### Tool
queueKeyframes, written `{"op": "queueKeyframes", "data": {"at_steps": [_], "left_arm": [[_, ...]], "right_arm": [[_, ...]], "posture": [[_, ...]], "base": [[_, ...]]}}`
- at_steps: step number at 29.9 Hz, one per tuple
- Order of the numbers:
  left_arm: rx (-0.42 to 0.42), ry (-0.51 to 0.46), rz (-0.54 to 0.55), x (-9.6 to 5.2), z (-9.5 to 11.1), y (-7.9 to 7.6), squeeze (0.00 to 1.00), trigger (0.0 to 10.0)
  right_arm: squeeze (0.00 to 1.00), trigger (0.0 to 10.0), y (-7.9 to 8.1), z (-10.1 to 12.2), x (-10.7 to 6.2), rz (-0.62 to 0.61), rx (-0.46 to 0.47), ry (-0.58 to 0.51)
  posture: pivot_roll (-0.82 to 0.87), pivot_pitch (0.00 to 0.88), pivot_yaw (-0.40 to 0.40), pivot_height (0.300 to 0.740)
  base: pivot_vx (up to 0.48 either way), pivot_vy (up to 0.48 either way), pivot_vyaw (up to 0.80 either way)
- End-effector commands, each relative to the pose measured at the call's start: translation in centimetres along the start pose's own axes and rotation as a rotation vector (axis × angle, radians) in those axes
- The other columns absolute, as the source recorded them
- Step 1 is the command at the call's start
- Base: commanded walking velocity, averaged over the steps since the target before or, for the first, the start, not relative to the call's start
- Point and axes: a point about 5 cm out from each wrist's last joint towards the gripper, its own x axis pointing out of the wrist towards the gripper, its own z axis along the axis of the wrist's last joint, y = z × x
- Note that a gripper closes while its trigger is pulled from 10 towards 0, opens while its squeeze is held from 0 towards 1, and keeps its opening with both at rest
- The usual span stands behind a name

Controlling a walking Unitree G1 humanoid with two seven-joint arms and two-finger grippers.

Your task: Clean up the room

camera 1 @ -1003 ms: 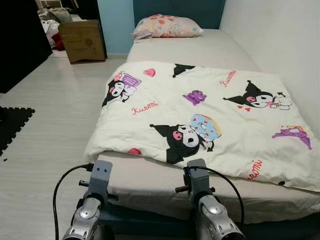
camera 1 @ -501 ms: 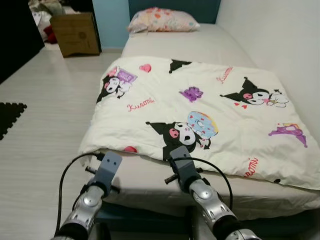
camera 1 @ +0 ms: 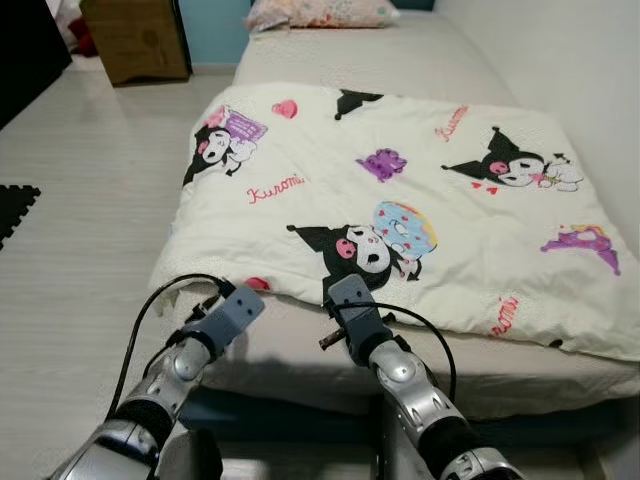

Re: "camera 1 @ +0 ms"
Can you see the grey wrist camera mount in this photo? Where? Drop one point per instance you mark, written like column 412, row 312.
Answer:
column 358, row 315
column 235, row 315

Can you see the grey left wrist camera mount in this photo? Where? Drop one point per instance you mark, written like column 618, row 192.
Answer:
column 235, row 315

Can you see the black puzzle foam mat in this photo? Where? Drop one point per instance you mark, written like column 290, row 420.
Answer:
column 15, row 212

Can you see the large brown cardboard box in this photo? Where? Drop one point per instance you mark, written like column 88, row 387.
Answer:
column 135, row 40

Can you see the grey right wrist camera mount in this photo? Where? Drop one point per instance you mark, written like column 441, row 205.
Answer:
column 358, row 315

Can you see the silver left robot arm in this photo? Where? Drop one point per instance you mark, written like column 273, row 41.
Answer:
column 150, row 400

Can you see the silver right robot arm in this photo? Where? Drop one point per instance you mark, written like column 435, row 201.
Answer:
column 420, row 400

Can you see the cream cartoon print blanket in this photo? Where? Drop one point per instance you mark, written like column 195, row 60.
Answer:
column 400, row 200

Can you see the pink pillow with orange patches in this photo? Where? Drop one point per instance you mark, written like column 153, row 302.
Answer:
column 320, row 14

